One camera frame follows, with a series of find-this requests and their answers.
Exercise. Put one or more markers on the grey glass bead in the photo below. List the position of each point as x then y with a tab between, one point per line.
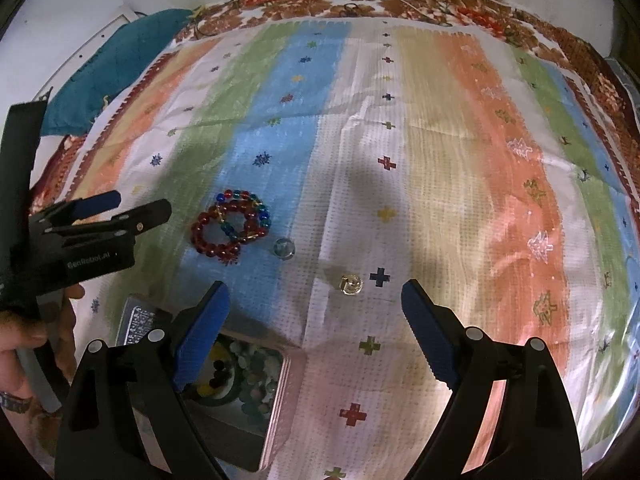
277	250

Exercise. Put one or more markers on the person's left hand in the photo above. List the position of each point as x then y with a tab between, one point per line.
22	330

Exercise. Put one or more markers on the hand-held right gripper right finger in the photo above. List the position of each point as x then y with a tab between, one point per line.
430	330

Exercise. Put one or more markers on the green bangle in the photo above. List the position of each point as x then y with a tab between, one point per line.
222	396

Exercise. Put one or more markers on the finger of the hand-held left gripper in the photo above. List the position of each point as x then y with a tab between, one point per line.
100	203
150	212

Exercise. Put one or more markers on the dark beaded wristband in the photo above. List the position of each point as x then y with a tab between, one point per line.
15	402

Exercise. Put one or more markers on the striped woven mat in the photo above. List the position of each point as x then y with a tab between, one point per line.
450	160

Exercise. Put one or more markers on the silver metal tin box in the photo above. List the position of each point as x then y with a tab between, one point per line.
225	435

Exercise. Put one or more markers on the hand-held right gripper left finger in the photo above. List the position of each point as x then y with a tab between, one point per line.
200	330

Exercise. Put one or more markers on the teal pillow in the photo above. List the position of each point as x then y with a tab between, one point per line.
115	60

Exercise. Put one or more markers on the blue patterned cloth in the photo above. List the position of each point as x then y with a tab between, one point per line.
627	85

